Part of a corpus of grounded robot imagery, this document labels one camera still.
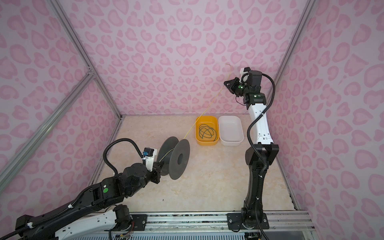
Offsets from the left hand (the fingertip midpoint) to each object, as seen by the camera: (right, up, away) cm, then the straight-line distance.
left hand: (164, 162), depth 68 cm
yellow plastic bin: (+26, +21, +45) cm, 56 cm away
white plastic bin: (+39, +14, +36) cm, 55 cm away
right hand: (+31, +42, +12) cm, 53 cm away
